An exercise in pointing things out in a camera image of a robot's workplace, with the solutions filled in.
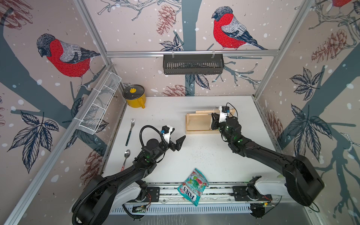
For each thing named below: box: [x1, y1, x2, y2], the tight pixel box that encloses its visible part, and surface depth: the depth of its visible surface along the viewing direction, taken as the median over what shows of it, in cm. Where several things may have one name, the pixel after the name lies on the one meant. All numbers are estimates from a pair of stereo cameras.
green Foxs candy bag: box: [177, 167, 209, 207], surface depth 75 cm
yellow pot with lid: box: [122, 84, 147, 109], surface depth 111 cm
